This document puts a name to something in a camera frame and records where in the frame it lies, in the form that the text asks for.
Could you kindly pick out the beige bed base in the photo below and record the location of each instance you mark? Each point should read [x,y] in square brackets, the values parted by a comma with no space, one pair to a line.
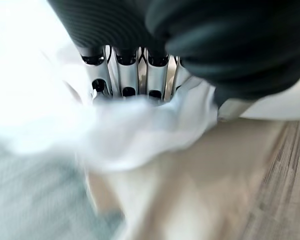
[170,200]

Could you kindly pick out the grey green bed cover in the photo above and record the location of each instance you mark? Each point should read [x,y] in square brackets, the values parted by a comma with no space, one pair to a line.
[35,190]

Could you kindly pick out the white bed sheet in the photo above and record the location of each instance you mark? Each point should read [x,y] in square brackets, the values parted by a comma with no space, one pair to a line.
[130,130]

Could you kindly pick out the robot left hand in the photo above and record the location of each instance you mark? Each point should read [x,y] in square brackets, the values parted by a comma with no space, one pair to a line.
[215,37]

